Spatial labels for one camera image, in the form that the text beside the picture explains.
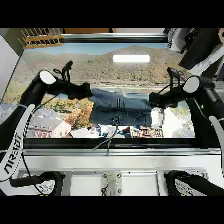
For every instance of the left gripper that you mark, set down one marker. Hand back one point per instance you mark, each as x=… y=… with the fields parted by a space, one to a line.
x=81 y=91

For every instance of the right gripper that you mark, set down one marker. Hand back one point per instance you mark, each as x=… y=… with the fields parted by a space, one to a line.
x=161 y=99

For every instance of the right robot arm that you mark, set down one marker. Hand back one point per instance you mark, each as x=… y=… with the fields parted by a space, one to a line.
x=206 y=110

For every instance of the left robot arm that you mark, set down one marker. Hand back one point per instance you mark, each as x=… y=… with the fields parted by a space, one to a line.
x=15 y=123

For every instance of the heap of clothes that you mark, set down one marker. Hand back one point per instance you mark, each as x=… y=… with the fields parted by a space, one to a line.
x=176 y=38

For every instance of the white garment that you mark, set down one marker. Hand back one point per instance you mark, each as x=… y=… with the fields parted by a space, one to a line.
x=210 y=61

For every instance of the black garment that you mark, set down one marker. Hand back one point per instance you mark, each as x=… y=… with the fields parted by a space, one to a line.
x=203 y=46

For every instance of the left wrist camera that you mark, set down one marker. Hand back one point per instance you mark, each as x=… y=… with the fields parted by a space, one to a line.
x=68 y=68

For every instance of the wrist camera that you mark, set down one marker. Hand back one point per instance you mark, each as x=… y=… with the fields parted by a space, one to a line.
x=174 y=76
x=68 y=68

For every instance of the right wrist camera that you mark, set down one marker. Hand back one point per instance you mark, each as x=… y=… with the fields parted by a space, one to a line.
x=174 y=76

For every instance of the silver frame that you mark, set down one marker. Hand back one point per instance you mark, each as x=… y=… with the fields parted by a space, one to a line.
x=133 y=163

